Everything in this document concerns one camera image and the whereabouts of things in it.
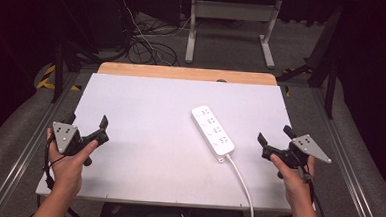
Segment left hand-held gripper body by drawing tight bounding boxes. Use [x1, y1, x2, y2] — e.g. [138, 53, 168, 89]
[50, 120, 97, 167]

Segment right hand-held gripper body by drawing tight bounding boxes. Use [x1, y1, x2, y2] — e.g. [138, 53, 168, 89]
[268, 132, 334, 182]

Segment person's left hand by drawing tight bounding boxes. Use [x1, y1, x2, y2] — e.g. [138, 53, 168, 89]
[42, 127, 100, 199]

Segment person's right hand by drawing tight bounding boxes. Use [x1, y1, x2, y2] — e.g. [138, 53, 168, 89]
[267, 153, 317, 207]

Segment yellow black hazard tape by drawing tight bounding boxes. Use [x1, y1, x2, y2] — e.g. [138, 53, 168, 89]
[36, 62, 84, 93]

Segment black metal stand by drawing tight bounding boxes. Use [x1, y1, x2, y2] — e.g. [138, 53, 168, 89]
[48, 40, 97, 106]
[274, 2, 345, 121]

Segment white power strip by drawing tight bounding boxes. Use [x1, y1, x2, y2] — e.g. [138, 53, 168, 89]
[187, 103, 238, 165]

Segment white board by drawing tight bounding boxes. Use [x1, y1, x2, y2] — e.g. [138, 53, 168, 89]
[35, 70, 299, 214]

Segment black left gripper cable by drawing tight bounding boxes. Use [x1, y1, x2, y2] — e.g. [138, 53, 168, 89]
[42, 136, 67, 192]

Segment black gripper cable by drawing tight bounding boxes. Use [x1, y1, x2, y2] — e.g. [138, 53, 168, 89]
[294, 163, 332, 217]
[42, 136, 67, 192]

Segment aluminium floor rail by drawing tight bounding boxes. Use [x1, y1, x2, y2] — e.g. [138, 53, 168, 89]
[303, 88, 386, 217]
[0, 67, 81, 217]

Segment white power strip cable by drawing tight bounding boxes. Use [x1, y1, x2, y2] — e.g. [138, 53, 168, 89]
[222, 153, 259, 217]

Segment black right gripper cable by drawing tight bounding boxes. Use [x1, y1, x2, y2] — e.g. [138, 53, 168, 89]
[294, 163, 332, 217]

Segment black floor cable bundle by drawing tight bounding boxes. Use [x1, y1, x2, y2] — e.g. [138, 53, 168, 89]
[125, 13, 184, 68]

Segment thin white floor cable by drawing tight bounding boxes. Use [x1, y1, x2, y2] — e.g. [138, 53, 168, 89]
[114, 0, 193, 68]

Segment white metal desk frame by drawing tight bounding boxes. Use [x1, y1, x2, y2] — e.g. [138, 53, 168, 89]
[183, 0, 284, 70]

